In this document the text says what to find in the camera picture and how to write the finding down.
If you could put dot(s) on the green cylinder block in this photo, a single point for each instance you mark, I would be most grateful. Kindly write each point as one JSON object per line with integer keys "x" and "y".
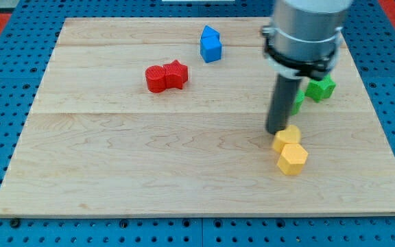
{"x": 298, "y": 102}

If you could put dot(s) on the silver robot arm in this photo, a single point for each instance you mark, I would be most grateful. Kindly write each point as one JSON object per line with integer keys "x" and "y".
{"x": 303, "y": 37}

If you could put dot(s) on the red star block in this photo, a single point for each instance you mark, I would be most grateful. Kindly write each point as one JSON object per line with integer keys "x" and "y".
{"x": 176, "y": 74}

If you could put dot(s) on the green star block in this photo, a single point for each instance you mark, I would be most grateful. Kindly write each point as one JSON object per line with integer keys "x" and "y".
{"x": 319, "y": 90}

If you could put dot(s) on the wooden board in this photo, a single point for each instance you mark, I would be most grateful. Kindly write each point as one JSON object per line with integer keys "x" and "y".
{"x": 98, "y": 144}

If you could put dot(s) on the red cylinder block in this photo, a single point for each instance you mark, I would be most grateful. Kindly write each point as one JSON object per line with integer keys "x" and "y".
{"x": 155, "y": 78}

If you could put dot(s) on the blue cube block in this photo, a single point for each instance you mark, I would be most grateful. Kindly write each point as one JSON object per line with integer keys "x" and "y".
{"x": 210, "y": 49}

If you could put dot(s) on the blue triangular prism block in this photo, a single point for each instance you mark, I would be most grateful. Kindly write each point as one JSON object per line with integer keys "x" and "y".
{"x": 208, "y": 31}

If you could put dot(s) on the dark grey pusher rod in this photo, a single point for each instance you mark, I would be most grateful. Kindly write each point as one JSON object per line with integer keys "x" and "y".
{"x": 281, "y": 103}

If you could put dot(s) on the yellow heart block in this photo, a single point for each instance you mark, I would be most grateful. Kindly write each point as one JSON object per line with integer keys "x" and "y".
{"x": 291, "y": 134}

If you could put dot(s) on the yellow hexagon block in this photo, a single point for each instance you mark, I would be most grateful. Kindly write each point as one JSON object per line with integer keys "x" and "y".
{"x": 292, "y": 159}

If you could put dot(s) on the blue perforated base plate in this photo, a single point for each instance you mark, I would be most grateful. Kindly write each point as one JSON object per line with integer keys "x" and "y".
{"x": 26, "y": 44}

